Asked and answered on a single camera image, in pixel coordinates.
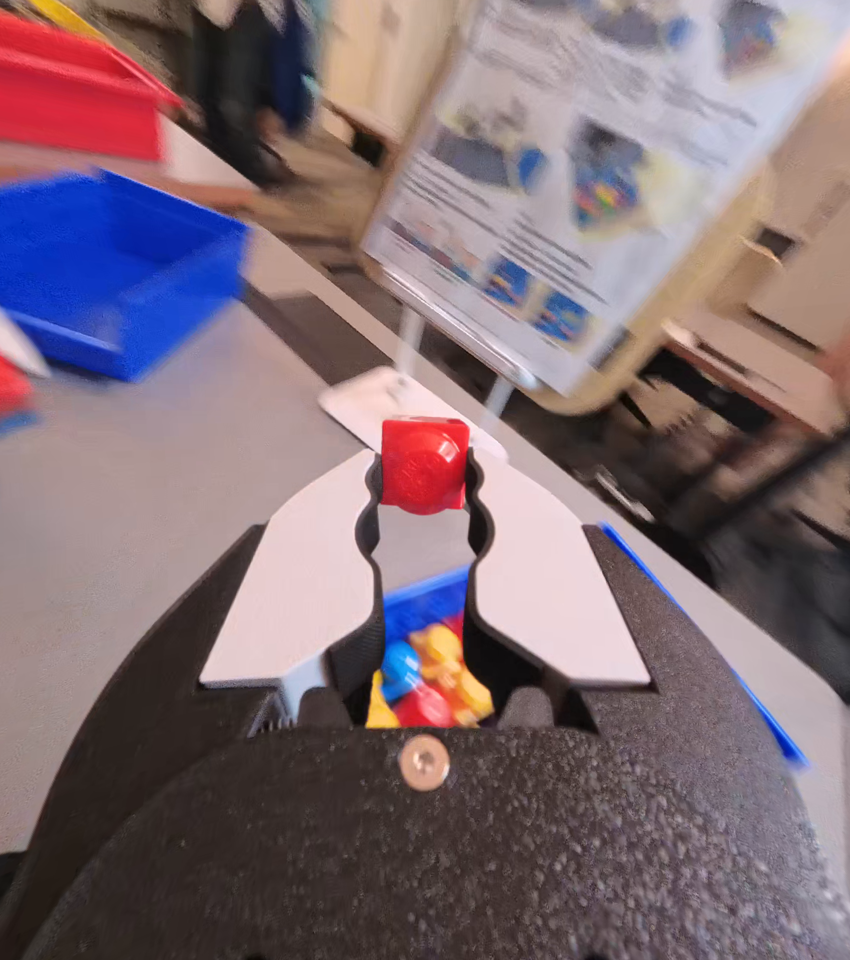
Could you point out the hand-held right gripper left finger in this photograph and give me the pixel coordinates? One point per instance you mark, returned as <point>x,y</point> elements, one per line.
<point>290,592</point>

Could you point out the instruction sheet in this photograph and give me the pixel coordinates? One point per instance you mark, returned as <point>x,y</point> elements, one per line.
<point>620,150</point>

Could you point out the blue plastic bin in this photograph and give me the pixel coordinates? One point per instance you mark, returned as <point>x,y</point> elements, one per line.
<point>109,262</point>
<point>425,600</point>

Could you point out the grey wood-edged table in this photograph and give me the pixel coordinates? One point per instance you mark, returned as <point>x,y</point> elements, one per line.
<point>207,172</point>

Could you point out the red plastic bin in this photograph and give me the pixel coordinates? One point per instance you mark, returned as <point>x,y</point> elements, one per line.
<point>42,97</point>

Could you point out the wooden desk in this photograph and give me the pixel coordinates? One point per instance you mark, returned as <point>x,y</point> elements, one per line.
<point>762,367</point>

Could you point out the blue hanging jacket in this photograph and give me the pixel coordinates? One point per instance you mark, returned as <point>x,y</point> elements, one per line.
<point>293,67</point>

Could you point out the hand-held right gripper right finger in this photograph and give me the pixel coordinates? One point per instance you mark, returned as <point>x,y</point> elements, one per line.
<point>556,592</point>

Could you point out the pile of mega blocks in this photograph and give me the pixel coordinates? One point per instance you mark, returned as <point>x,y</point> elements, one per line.
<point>432,675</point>

